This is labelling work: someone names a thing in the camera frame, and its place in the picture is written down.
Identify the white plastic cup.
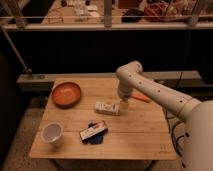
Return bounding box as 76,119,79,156
41,122,63,146

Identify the orange carrot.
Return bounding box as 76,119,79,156
131,94,151,103

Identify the white rectangular box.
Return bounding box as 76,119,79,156
80,121,107,141

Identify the diagonal metal rod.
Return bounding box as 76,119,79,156
1,27,33,78

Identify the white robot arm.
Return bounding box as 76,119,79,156
116,61,213,171

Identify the black floor cable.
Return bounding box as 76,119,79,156
165,113,188,158

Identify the wooden table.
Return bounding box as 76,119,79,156
30,77,176,160

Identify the dark blue pouch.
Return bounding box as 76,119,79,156
82,123,108,145

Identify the grey metal railing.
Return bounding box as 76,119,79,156
0,0,213,31

